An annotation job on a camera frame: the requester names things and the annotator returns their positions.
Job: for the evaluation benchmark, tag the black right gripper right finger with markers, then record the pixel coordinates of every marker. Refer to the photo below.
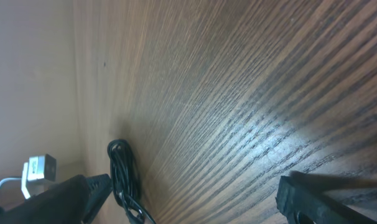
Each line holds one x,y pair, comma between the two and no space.
301,199

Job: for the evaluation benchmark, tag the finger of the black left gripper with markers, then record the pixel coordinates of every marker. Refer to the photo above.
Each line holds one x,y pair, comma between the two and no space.
99,189

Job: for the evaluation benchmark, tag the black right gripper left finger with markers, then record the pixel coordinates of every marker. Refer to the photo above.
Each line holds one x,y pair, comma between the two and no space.
64,203

